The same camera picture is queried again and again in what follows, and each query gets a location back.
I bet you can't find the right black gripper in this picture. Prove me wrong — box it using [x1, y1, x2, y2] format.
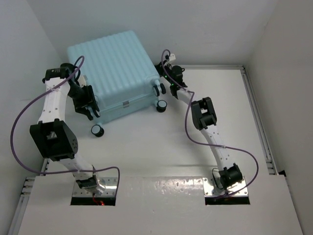
[152, 60, 176, 85]

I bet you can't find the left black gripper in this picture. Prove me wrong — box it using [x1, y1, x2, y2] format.
[68, 84, 99, 116]

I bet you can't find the light blue hard suitcase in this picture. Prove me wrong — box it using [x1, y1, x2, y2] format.
[67, 30, 167, 137]

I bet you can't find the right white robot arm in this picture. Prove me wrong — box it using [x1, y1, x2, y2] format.
[155, 63, 243, 190]

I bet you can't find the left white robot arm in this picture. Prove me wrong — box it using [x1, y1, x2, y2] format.
[30, 63, 102, 194]

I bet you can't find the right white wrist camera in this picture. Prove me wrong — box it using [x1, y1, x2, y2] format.
[165, 54, 176, 63]

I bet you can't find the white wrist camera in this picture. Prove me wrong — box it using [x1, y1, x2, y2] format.
[165, 54, 176, 63]
[79, 75, 86, 83]

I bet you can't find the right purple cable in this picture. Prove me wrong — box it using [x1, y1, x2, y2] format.
[160, 49, 260, 198]

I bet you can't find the purple cable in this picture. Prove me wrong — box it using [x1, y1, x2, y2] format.
[160, 49, 260, 198]
[10, 55, 120, 196]

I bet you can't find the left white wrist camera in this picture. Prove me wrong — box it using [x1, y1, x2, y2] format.
[79, 75, 86, 83]

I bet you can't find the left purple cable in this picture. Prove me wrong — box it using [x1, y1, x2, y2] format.
[10, 55, 120, 196]

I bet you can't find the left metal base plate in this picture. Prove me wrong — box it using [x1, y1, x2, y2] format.
[72, 177, 118, 198]

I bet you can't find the metal base plate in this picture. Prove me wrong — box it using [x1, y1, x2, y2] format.
[72, 177, 118, 198]
[202, 178, 248, 198]

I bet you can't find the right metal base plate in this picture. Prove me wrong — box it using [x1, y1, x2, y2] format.
[202, 178, 248, 198]

